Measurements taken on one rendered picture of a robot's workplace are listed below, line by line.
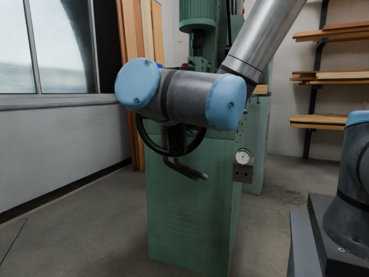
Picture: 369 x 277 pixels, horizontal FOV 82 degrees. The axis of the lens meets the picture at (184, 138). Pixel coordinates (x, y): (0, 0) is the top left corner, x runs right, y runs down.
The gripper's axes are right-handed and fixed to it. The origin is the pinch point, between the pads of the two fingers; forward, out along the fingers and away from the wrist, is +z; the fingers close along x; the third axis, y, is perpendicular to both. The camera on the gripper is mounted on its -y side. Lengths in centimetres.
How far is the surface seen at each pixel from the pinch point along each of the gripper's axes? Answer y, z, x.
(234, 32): 60, 39, -4
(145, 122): 6.8, 22.7, 31.6
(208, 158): -7.1, 27.8, 0.4
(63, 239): -67, 44, 91
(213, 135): 2.9, 24.1, -1.7
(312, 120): 56, 209, -76
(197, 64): 35.9, 24.3, 9.4
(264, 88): 26.9, 31.9, -21.0
